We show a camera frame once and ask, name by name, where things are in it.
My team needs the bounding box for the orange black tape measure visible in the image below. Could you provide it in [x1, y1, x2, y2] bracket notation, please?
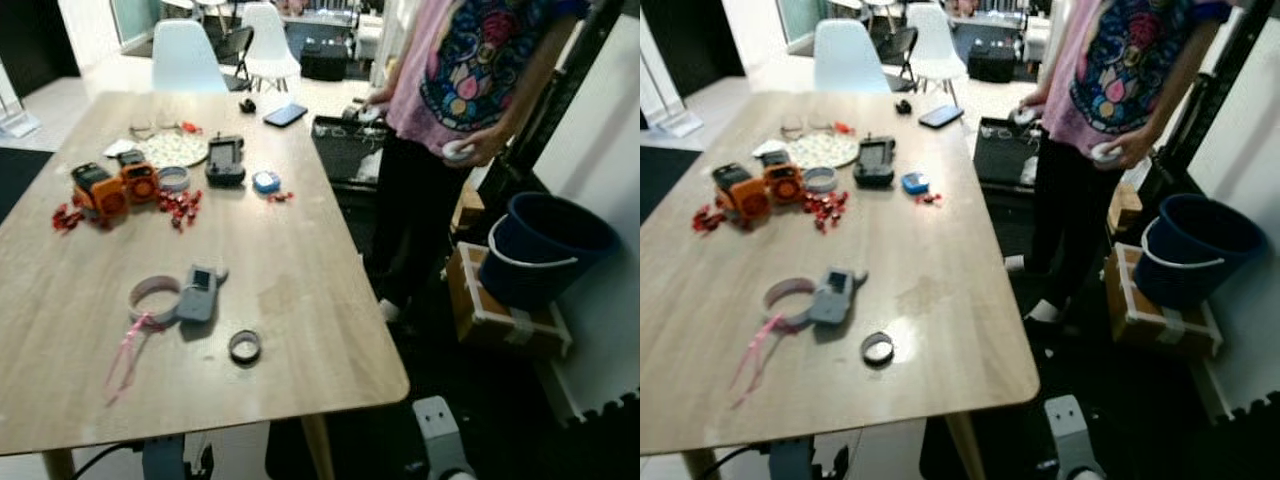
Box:
[712, 163, 773, 224]
[762, 150, 806, 206]
[70, 162, 129, 223]
[117, 150, 161, 206]

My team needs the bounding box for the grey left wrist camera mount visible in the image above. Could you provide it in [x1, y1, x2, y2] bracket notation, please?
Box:
[768, 437, 823, 480]
[141, 436, 188, 480]

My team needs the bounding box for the white floor stand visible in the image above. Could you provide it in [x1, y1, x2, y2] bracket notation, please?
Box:
[0, 60, 43, 140]
[640, 20, 707, 140]

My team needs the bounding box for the small black tape roll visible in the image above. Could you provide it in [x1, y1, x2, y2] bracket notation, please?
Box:
[860, 331, 897, 368]
[228, 329, 263, 365]

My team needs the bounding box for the grey device with screen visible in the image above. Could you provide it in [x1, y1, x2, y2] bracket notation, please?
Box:
[808, 267, 869, 328]
[175, 264, 229, 325]

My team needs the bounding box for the black bag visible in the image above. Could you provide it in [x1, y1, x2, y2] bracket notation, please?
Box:
[967, 40, 1017, 85]
[300, 38, 351, 83]

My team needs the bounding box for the dark blue bucket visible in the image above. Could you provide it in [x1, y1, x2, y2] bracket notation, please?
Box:
[1133, 192, 1268, 311]
[478, 191, 621, 311]

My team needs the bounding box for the pink ribbon lanyard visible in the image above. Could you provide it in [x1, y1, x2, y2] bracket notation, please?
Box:
[730, 312, 801, 410]
[104, 312, 167, 407]

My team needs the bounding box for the round patterned plate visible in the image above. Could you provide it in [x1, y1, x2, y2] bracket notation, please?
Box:
[136, 132, 211, 169]
[786, 132, 861, 169]

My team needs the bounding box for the black folding chair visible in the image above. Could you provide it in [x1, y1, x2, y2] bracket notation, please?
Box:
[878, 26, 919, 89]
[216, 26, 257, 91]

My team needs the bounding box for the person in pink shirt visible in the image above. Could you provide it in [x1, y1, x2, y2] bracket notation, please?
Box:
[365, 0, 593, 323]
[1005, 0, 1243, 325]

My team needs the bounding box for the taped cardboard box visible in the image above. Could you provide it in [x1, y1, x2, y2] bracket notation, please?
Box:
[1103, 243, 1224, 360]
[446, 243, 574, 359]

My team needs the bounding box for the black metal stand pole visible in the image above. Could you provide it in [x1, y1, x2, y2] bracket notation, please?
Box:
[488, 0, 629, 206]
[1140, 0, 1273, 201]

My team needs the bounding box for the light wooden table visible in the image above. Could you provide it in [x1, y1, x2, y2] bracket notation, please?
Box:
[0, 90, 411, 480]
[640, 90, 1041, 480]

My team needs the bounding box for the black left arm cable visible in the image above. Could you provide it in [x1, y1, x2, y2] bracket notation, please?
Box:
[718, 443, 771, 480]
[72, 442, 143, 480]

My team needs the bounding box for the white plastic shell chair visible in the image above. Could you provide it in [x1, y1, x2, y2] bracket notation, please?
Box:
[905, 3, 967, 103]
[240, 3, 302, 93]
[152, 20, 229, 95]
[812, 20, 889, 95]

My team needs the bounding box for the person's left hand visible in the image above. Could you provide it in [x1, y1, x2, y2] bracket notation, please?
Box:
[1113, 130, 1161, 171]
[462, 128, 511, 169]

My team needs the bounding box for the black handheld device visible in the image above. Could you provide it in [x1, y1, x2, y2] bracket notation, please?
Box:
[853, 134, 898, 189]
[205, 134, 247, 188]

